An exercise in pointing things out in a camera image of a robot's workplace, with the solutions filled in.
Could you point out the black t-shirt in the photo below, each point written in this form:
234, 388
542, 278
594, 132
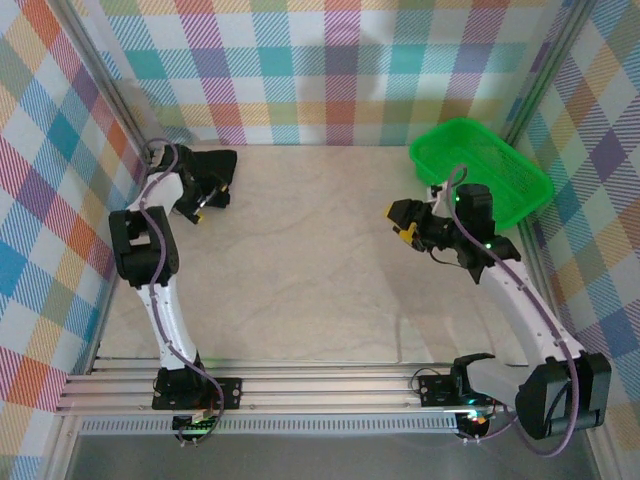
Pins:
215, 162

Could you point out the green plastic basket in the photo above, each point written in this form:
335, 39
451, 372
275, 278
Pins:
505, 165

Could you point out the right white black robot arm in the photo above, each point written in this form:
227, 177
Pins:
525, 310

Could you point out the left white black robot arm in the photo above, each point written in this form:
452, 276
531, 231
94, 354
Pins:
140, 250

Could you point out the grey metal panel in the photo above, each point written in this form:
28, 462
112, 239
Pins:
325, 460

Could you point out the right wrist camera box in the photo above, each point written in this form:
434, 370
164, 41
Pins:
439, 195

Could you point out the aluminium side rail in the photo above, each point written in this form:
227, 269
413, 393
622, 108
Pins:
107, 320
534, 250

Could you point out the aluminium corner post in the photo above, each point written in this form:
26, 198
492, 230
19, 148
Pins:
546, 75
107, 85

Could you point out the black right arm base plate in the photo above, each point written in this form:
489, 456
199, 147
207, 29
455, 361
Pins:
435, 390

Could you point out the aluminium mounting rail frame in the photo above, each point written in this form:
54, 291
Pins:
325, 390

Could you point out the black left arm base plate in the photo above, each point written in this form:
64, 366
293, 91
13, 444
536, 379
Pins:
225, 392

